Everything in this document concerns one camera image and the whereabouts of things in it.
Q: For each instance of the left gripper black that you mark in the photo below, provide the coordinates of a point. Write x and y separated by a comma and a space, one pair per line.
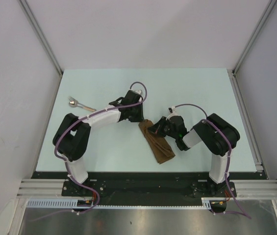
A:
140, 118

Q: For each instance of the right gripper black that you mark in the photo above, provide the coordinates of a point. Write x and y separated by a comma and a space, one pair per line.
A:
157, 128

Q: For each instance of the brown cloth napkin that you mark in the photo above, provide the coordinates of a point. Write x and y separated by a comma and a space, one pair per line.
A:
162, 151

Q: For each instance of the silver metal spoon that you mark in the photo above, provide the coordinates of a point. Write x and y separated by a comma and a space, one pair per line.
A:
88, 108

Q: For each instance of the silver metal fork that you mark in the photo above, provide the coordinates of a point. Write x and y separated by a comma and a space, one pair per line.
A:
75, 100

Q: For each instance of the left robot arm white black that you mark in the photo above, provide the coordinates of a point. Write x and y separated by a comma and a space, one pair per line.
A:
71, 139

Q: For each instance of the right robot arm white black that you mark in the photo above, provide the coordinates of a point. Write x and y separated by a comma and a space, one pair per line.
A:
218, 136

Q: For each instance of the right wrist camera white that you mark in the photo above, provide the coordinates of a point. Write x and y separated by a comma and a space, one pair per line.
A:
172, 111

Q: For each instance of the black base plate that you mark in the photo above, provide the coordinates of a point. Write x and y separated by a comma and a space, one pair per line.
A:
106, 183

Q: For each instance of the aluminium frame post right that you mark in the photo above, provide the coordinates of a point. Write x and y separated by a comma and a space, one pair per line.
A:
255, 34

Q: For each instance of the aluminium frame post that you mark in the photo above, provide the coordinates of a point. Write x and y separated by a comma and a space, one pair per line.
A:
29, 14
255, 34

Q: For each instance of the aluminium frame rail front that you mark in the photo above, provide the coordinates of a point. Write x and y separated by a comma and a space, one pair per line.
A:
246, 189

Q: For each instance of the aluminium frame post left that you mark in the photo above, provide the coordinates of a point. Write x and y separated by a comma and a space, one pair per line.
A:
29, 14

